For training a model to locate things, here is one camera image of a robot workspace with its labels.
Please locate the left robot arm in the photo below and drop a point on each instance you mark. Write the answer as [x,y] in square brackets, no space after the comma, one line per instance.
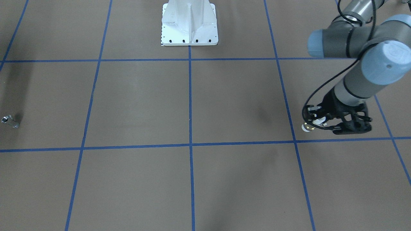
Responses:
[381,56]

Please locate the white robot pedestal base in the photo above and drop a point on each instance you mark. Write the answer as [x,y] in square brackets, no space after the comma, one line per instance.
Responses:
[189,23]

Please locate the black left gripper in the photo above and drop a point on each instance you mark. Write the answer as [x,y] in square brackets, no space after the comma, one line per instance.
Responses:
[330,104]

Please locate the chrome elbow pipe fitting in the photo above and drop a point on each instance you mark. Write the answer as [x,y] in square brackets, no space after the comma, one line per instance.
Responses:
[9,120]

